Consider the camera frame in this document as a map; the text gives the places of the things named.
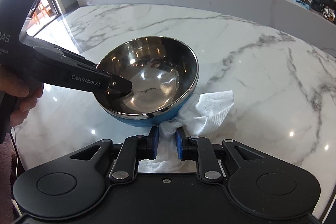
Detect white paper towel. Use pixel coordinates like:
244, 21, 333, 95
138, 90, 234, 173

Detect blue steel bowl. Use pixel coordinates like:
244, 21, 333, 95
94, 36, 199, 127

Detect person left hand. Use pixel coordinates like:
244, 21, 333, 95
0, 66, 44, 127

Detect orange stool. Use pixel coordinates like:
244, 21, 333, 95
33, 2, 50, 24

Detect cow figurines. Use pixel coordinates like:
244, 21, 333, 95
321, 5, 336, 24

